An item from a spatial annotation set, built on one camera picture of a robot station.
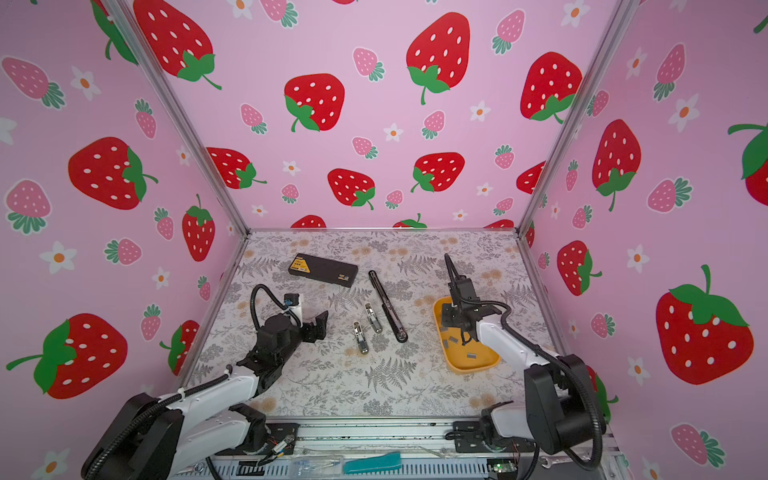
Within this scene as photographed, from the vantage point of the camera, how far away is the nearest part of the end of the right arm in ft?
2.08

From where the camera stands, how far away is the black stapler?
36.8 inches

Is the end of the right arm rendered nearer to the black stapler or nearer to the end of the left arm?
the black stapler

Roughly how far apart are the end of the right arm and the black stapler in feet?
0.54
